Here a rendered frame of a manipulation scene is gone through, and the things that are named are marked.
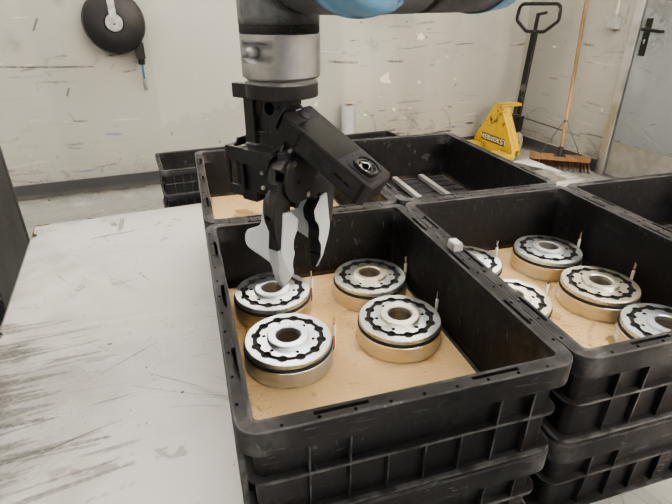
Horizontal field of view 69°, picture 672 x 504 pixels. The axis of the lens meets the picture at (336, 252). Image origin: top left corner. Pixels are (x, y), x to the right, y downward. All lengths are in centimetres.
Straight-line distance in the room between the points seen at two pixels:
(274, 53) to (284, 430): 31
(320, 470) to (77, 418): 44
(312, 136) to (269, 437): 26
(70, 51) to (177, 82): 67
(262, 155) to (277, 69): 8
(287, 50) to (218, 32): 336
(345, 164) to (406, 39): 390
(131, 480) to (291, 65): 51
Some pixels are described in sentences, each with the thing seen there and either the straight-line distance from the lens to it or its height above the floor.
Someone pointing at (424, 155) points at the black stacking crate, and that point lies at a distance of 122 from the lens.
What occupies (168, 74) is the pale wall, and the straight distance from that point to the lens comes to 379.
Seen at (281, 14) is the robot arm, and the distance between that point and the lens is 46.
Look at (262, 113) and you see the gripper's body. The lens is 51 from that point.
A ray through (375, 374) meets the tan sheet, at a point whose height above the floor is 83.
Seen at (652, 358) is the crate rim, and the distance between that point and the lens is 55.
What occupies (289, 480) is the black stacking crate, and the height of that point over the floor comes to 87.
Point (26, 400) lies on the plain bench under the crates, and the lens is 86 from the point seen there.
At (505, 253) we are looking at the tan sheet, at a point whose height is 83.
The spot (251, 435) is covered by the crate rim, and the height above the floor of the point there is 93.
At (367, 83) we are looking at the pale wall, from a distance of 422.
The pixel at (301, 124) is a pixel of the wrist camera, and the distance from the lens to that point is 48.
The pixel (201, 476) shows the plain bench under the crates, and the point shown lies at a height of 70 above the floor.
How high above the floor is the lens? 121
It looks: 27 degrees down
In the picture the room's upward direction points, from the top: straight up
